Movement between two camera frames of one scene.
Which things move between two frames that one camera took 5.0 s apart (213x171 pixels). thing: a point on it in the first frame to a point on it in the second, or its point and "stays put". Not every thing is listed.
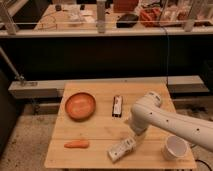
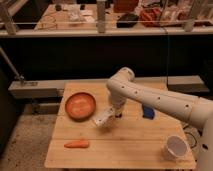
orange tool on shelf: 150,17 stays put
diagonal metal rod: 17,76 stays put
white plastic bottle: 124,147 to 103,118
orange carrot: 77,144 stays put
